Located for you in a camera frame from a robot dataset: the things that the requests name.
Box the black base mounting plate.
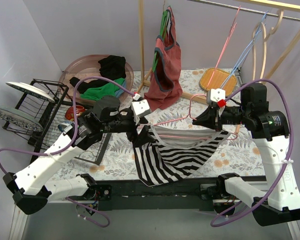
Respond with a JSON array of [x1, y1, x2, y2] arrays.
[[96, 177, 227, 211]]

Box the blue patterned plate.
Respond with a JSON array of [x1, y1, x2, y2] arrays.
[[0, 105, 43, 132]]

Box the white plate dark rim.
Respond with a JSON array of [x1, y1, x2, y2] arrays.
[[6, 82, 55, 102]]

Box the pink translucent plastic basin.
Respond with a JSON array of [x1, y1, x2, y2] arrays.
[[59, 54, 134, 106]]

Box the blue wire hanger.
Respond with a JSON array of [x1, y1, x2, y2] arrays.
[[220, 11, 268, 89]]

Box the orange woven bamboo tray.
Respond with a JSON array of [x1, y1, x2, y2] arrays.
[[199, 68, 237, 96]]

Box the floral tablecloth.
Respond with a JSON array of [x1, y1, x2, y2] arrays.
[[38, 68, 268, 181]]

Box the aluminium frame rail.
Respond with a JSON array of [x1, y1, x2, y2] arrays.
[[9, 195, 300, 240]]

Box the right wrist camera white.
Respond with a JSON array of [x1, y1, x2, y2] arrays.
[[206, 88, 226, 108]]

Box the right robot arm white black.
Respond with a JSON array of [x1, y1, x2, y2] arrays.
[[193, 79, 300, 227]]

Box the blue garment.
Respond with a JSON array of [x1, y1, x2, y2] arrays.
[[115, 80, 127, 98]]

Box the wooden hanger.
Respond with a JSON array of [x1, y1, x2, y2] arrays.
[[251, 9, 284, 81]]

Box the red tank top green trim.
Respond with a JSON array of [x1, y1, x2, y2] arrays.
[[144, 6, 183, 111]]

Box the pink wire hanger rear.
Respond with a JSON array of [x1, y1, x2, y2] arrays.
[[207, 6, 241, 87]]

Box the wooden clothes rack frame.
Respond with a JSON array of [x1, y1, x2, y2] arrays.
[[134, 0, 300, 136]]

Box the green plastic hanger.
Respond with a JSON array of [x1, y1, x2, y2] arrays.
[[152, 9, 170, 72]]

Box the pink wire hanger front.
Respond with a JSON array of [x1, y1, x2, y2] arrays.
[[151, 93, 241, 141]]

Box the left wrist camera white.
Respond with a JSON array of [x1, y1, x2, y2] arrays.
[[131, 93, 152, 125]]

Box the green garment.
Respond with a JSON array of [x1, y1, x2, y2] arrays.
[[77, 79, 120, 101]]

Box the black garment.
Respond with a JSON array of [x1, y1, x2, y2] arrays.
[[77, 55, 126, 94]]

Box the black white striped tank top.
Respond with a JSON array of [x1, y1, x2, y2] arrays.
[[133, 125, 230, 187]]

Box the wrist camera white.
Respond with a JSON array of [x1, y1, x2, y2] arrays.
[[206, 88, 226, 108], [131, 93, 152, 125]]

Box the blue white ceramic bowl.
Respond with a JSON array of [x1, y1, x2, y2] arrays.
[[57, 120, 74, 133]]

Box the pink wire hanger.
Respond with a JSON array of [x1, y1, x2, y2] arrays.
[[207, 6, 241, 87], [151, 93, 241, 141]]

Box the metal hanging rod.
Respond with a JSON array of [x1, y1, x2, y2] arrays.
[[189, 0, 300, 22]]

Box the red floral bowl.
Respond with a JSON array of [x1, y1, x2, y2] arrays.
[[64, 105, 86, 121]]

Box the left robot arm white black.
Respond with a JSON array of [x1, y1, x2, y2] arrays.
[[3, 94, 151, 215]]

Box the black wire dish rack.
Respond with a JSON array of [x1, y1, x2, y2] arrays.
[[2, 78, 113, 183]]

